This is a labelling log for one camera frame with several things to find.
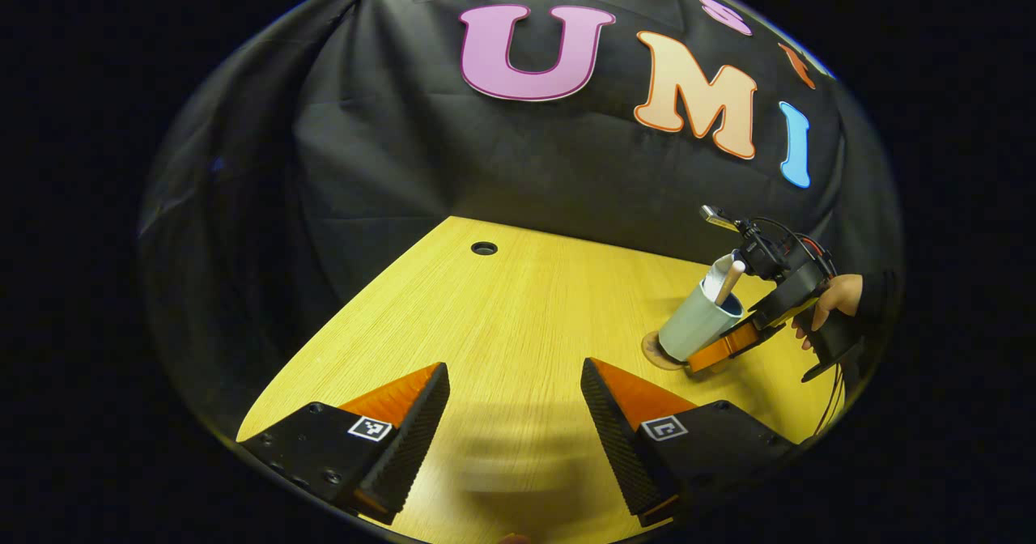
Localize round brown coaster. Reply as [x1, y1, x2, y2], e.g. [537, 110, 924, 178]
[642, 331, 689, 372]

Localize wooden desktop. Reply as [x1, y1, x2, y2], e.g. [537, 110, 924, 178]
[237, 216, 847, 544]

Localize white toothpaste tube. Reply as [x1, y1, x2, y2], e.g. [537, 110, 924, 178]
[701, 251, 734, 302]

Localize blue cup with wooden handle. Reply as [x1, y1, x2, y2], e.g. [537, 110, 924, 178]
[657, 279, 745, 363]

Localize black cable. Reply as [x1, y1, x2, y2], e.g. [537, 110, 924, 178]
[812, 362, 847, 440]

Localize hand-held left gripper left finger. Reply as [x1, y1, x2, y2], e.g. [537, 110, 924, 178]
[237, 362, 451, 526]

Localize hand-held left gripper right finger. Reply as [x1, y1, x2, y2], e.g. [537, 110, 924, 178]
[580, 357, 798, 529]

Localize black backdrop cloth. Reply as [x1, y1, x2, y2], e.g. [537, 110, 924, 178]
[138, 0, 903, 440]

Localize white toothbrush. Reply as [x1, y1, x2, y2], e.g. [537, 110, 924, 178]
[714, 260, 747, 308]

